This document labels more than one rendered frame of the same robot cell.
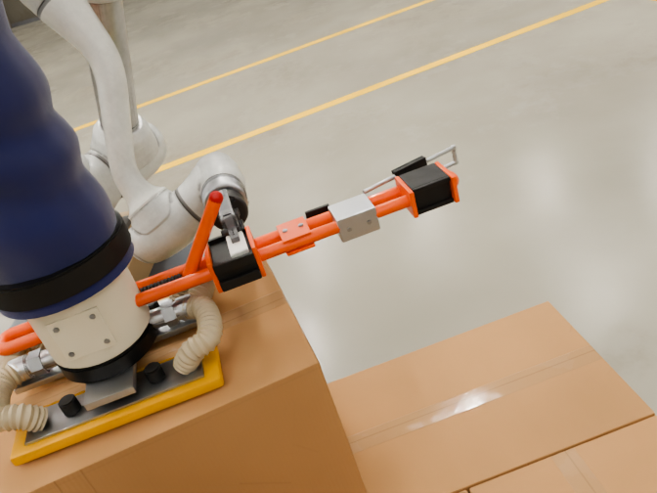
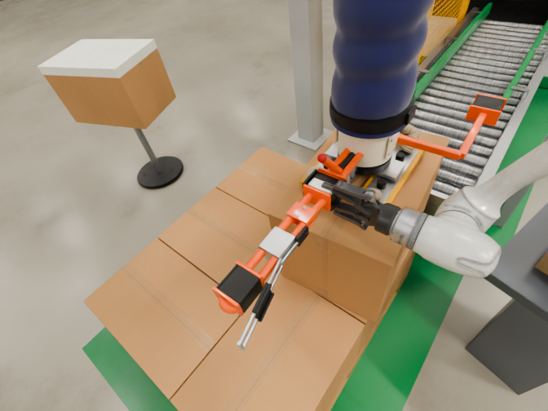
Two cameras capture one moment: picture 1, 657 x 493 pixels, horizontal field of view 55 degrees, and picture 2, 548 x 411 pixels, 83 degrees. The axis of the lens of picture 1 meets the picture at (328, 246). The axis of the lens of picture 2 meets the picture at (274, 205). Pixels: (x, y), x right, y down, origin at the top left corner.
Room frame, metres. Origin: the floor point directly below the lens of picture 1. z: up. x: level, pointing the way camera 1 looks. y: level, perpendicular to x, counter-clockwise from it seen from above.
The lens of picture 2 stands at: (1.27, -0.32, 1.69)
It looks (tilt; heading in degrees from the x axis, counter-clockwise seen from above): 48 degrees down; 141
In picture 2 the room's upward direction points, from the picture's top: 11 degrees counter-clockwise
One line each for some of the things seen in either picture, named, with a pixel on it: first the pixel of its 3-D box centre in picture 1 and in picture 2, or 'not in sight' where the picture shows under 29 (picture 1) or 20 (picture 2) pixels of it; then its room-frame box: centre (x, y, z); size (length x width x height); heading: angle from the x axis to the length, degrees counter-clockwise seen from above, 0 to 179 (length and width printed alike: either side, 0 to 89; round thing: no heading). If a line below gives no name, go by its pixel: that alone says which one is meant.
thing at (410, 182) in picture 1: (426, 189); (239, 287); (0.94, -0.19, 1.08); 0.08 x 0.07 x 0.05; 96
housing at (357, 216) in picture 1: (353, 217); (277, 246); (0.93, -0.06, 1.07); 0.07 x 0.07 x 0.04; 6
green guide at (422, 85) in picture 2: not in sight; (451, 44); (0.49, 2.27, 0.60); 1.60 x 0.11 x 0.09; 94
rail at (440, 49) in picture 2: not in sight; (421, 77); (0.46, 1.92, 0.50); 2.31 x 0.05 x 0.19; 94
